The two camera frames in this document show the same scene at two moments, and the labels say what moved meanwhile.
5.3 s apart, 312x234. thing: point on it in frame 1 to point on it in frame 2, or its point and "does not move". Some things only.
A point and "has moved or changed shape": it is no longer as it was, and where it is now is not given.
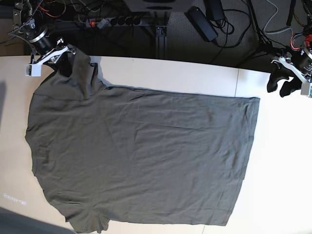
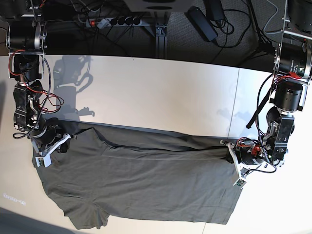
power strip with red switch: x=103 y=23 does not move
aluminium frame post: x=161 y=37 does not move
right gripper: x=299 y=62 to x=248 y=156
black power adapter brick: x=201 y=23 does not move
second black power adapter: x=214 y=10 does not move
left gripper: x=52 y=52 to x=48 y=138
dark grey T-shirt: x=108 y=155 has moved or changed shape
